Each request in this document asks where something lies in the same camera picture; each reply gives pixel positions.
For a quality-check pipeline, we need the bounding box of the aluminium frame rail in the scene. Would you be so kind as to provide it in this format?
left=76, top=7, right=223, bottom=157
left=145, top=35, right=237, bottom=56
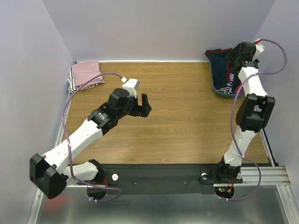
left=237, top=167, right=291, bottom=186

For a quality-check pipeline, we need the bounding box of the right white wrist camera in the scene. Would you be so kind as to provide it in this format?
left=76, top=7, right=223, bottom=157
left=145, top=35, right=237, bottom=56
left=253, top=39, right=264, bottom=60

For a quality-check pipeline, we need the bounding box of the navy jersey tank top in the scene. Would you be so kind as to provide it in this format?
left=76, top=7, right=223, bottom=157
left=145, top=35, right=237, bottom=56
left=205, top=48, right=241, bottom=98

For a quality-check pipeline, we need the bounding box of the pink folded tank top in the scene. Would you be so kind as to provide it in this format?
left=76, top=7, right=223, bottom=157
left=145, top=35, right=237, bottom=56
left=70, top=60, right=105, bottom=88

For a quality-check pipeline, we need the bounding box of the striped folded tank top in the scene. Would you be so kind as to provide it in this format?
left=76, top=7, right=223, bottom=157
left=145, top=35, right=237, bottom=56
left=68, top=69, right=101, bottom=93

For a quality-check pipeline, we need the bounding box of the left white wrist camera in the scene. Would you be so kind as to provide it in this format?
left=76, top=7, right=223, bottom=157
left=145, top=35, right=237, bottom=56
left=121, top=77, right=140, bottom=98

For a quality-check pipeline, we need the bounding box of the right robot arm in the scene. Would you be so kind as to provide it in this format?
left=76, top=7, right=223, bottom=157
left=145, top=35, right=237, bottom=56
left=215, top=40, right=275, bottom=182

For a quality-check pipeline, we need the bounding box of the teal plastic bin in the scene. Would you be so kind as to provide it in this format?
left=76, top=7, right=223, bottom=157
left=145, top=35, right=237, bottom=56
left=209, top=59, right=241, bottom=98

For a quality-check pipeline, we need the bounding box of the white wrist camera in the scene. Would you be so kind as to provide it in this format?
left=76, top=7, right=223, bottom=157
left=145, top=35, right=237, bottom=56
left=253, top=39, right=264, bottom=60
left=121, top=77, right=140, bottom=98

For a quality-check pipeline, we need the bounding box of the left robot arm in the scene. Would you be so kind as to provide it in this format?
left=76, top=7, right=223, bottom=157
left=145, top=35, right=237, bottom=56
left=29, top=88, right=152, bottom=199

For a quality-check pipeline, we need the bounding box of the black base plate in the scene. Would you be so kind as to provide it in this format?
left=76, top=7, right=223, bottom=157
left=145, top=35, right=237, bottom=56
left=77, top=164, right=243, bottom=196

